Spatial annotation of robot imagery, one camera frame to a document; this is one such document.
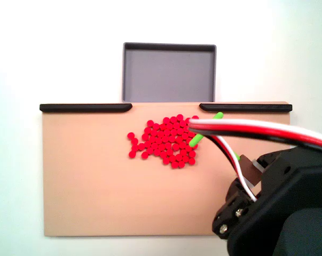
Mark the green T-shaped pusher tool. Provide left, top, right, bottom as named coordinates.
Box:
left=189, top=111, right=265, bottom=188

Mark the beige flat board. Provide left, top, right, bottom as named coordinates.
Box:
left=40, top=100, right=292, bottom=237

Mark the grey rectangular tray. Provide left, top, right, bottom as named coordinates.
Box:
left=122, top=42, right=217, bottom=103

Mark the red white black servo cable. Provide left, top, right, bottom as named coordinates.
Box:
left=189, top=118, right=322, bottom=203

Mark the black edge rail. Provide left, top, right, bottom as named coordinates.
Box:
left=199, top=103, right=293, bottom=113
left=39, top=103, right=133, bottom=113

